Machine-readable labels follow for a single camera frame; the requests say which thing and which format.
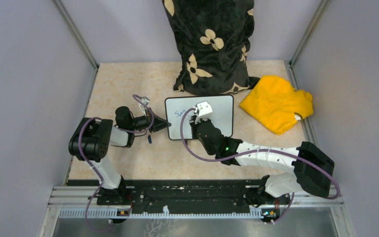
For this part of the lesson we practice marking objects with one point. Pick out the right aluminium frame post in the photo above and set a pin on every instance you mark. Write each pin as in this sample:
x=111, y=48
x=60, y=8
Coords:
x=309, y=31

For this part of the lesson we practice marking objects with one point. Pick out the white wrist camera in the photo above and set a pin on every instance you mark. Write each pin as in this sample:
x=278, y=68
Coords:
x=143, y=104
x=202, y=112

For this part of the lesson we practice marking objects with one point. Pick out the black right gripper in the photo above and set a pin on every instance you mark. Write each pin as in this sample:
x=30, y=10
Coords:
x=194, y=127

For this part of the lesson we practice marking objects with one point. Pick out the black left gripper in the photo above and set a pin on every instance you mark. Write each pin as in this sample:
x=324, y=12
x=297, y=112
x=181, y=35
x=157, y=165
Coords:
x=159, y=123

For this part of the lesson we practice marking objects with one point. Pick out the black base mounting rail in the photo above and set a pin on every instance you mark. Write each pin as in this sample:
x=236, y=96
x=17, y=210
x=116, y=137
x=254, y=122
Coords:
x=194, y=197

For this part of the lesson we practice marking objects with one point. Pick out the black floral plush blanket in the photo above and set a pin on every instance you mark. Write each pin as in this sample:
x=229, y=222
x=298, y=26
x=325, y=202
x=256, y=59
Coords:
x=212, y=38

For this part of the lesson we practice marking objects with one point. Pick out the small whiteboard black frame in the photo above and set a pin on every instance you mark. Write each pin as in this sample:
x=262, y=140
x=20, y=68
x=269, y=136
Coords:
x=222, y=116

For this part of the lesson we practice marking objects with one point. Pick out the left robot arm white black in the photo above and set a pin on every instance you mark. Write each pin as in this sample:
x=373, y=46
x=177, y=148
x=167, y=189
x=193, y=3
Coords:
x=92, y=138

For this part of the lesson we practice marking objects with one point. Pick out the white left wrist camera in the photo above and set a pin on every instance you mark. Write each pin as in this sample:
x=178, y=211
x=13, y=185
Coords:
x=143, y=104

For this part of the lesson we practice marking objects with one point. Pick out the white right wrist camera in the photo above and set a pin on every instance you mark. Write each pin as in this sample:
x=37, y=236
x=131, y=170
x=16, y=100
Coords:
x=202, y=112

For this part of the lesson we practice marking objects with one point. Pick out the aluminium frame post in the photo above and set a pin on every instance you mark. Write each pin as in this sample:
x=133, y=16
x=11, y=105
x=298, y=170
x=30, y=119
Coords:
x=75, y=33
x=309, y=31

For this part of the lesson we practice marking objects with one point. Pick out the left aluminium frame post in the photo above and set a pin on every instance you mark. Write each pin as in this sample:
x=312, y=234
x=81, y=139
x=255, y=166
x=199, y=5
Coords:
x=75, y=33

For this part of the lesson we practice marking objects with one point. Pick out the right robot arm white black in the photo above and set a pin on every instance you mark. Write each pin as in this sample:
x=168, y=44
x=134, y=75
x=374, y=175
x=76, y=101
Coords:
x=303, y=168

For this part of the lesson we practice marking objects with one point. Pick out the yellow folded garment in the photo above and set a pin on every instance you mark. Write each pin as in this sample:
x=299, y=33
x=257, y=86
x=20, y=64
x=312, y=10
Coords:
x=277, y=105

